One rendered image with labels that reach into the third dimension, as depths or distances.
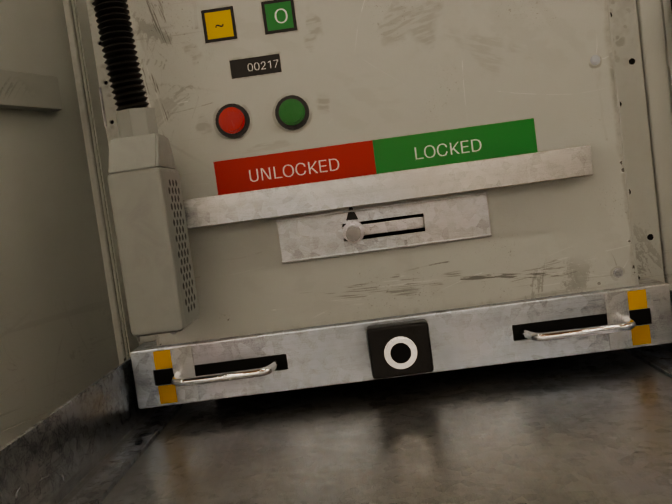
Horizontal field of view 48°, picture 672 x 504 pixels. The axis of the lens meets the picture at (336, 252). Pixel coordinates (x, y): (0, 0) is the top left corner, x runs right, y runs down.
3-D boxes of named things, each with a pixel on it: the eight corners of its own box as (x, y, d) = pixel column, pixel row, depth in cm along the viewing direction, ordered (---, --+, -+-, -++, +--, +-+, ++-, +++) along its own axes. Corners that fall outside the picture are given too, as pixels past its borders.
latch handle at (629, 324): (645, 329, 70) (644, 321, 70) (528, 344, 71) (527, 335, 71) (625, 320, 76) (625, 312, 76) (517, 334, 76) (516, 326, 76)
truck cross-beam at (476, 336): (675, 343, 74) (669, 283, 74) (138, 409, 77) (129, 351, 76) (656, 333, 79) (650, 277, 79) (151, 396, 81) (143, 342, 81)
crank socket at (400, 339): (435, 373, 73) (428, 322, 72) (373, 381, 73) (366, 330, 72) (432, 367, 75) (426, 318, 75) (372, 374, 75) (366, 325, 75)
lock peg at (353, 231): (366, 244, 70) (361, 202, 70) (343, 247, 70) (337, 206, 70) (366, 240, 77) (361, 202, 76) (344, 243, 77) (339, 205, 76)
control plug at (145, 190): (184, 331, 66) (155, 130, 64) (130, 338, 66) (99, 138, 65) (203, 317, 73) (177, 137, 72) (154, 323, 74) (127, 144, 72)
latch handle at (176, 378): (276, 375, 72) (275, 367, 72) (164, 389, 72) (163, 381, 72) (282, 363, 77) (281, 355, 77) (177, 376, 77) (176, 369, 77)
